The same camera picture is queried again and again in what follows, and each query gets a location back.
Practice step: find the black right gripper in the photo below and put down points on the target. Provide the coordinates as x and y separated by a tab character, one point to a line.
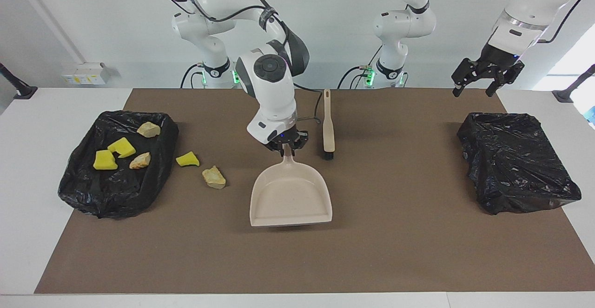
288	140

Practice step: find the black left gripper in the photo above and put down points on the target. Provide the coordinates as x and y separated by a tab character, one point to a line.
497	59

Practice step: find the beige hand brush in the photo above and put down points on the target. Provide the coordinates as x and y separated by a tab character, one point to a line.
328	131

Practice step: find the beige plastic dustpan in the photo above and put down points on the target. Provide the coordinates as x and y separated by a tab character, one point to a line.
290	196

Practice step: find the beige torn sponge chunk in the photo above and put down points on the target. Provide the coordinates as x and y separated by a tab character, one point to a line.
148	129
214	178

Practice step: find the small yellow sponge scrap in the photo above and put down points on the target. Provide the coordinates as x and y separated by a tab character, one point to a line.
187	160

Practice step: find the orange white sponge chunk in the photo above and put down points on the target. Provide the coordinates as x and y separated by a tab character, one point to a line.
140	160

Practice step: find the green and yellow sponge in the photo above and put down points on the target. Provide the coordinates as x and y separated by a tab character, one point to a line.
122	147

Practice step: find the yellow sponge piece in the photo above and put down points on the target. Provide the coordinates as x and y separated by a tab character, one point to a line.
105	160

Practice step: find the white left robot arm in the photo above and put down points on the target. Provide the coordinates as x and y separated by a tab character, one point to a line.
404	24

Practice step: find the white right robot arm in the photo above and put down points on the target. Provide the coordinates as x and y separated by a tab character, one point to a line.
274	99

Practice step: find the black bag lined bin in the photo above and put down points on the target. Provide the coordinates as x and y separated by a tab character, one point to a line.
121	192
516	164

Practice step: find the black clamp stand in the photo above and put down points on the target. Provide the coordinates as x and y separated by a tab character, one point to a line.
565	95
21	89

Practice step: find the blue object at edge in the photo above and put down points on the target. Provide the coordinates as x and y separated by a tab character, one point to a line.
591	115

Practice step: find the brown table mat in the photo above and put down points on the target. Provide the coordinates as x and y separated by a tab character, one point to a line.
232	252

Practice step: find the white wall socket box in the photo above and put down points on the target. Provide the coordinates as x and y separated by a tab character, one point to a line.
83	73

